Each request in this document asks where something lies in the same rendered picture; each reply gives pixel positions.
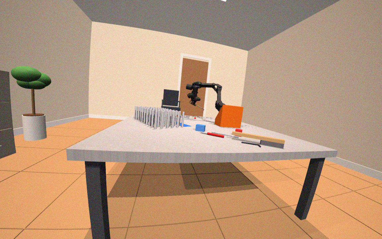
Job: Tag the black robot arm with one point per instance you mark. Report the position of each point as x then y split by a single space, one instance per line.
197 85

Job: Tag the blue cube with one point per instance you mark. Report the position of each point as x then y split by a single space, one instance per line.
200 127

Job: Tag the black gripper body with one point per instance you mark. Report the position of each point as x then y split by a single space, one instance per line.
195 96

